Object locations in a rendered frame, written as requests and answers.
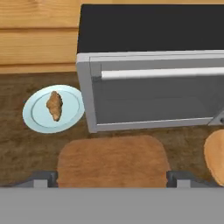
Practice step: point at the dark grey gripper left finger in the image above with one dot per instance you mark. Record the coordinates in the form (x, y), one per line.
(43, 178)

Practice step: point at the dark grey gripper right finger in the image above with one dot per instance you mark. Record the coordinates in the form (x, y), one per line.
(180, 178)

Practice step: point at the round tan wooden board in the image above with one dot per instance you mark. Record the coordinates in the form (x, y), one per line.
(215, 156)

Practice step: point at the brown wooden cutting board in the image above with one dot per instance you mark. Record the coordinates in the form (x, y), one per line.
(113, 161)

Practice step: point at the brown croissant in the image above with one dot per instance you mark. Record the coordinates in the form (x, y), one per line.
(54, 105)

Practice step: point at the light blue plate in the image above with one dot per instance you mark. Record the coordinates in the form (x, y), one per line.
(38, 116)

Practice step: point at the grey toaster oven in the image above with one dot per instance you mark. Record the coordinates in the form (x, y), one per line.
(151, 67)

